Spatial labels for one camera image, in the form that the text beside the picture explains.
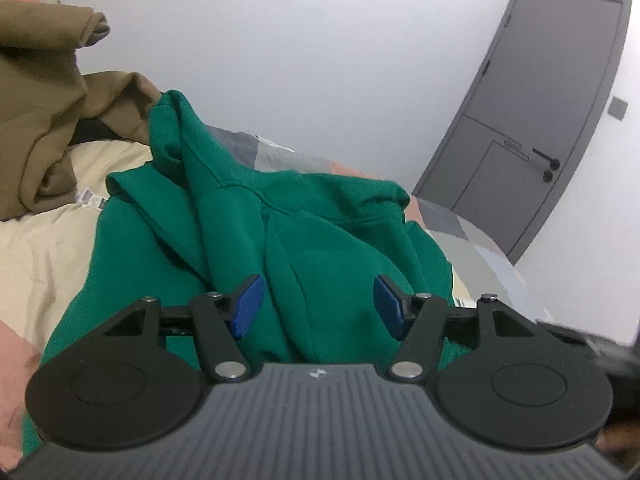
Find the black door handle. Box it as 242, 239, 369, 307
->
531, 146, 562, 183

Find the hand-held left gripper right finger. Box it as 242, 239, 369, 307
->
372, 274, 537, 384

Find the black garment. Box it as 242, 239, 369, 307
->
71, 117, 124, 147

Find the grey door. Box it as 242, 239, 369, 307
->
410, 0, 633, 266

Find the patchwork blanket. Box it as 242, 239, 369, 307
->
0, 124, 553, 461

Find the green hoodie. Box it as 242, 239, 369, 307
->
21, 89, 455, 458

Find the brown garment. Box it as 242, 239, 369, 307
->
0, 0, 164, 222

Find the grey wall switch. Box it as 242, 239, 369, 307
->
606, 95, 631, 122

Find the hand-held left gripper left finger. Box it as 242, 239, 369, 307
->
101, 274, 266, 384

